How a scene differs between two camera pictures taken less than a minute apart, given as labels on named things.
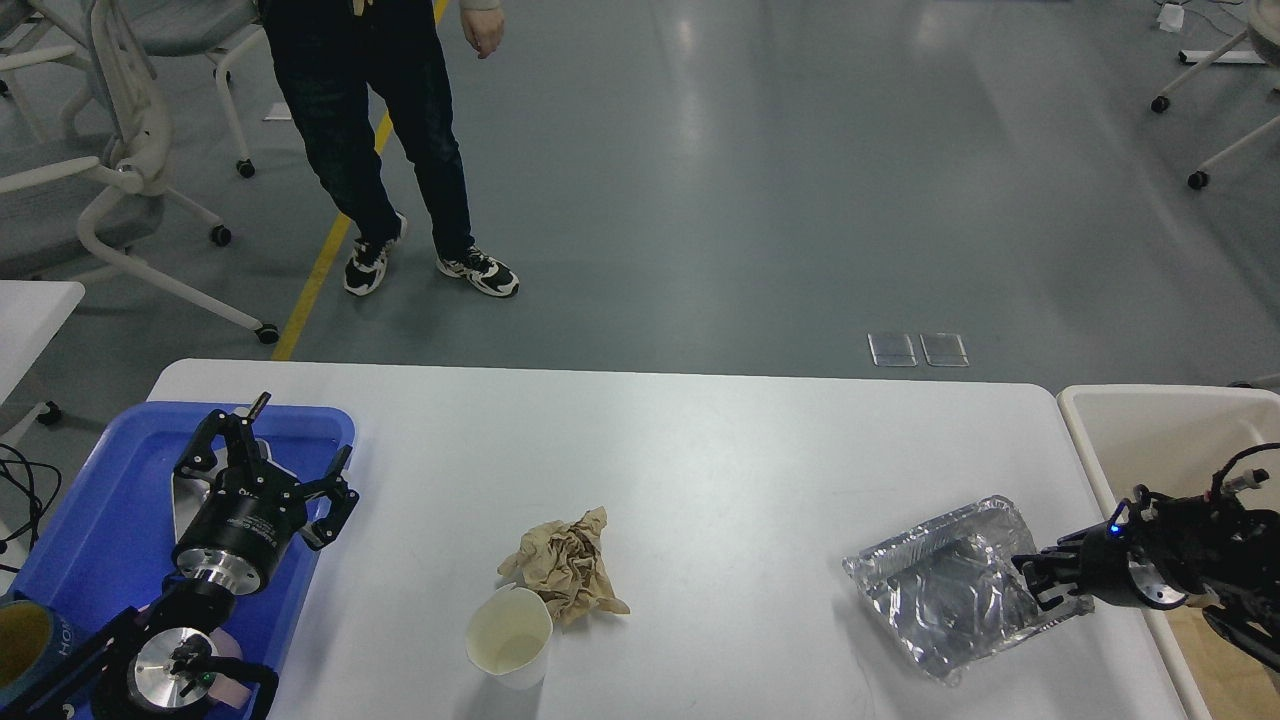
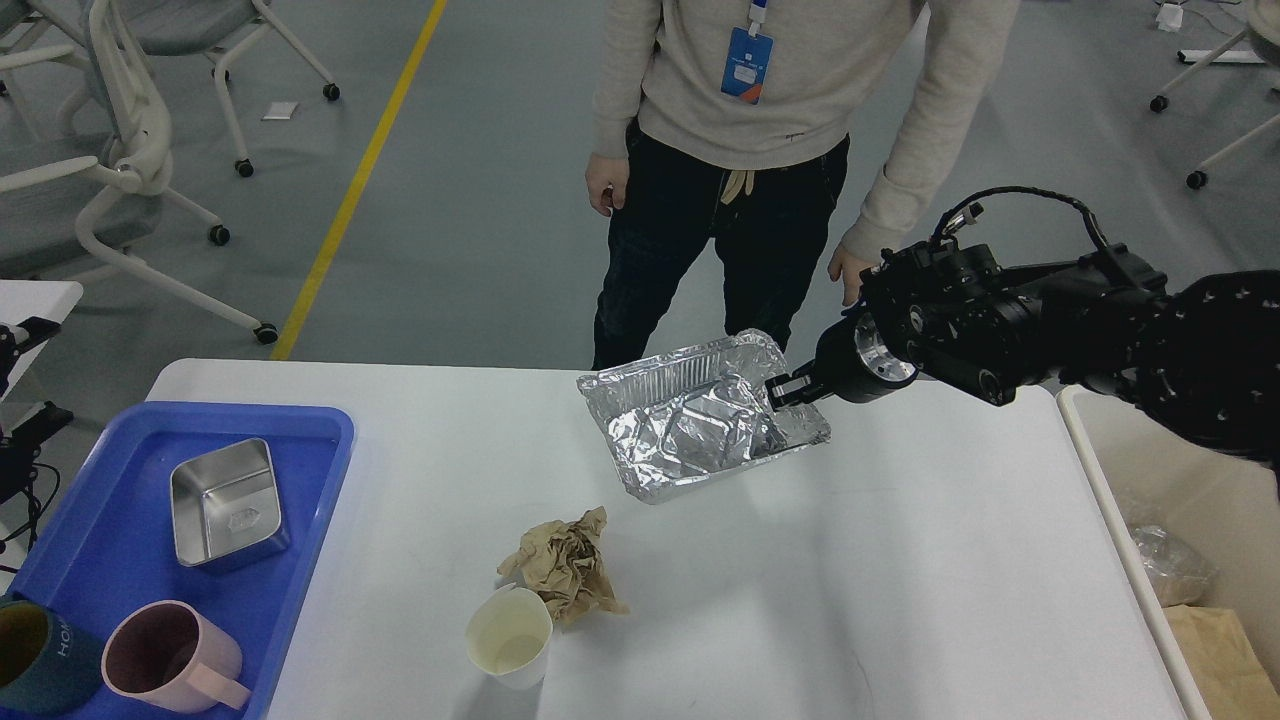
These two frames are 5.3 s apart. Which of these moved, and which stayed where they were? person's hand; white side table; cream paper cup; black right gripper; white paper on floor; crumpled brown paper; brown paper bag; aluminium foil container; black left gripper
Moved: person's hand; black right gripper; black left gripper; aluminium foil container
Stayed: cream paper cup; white paper on floor; white side table; crumpled brown paper; brown paper bag
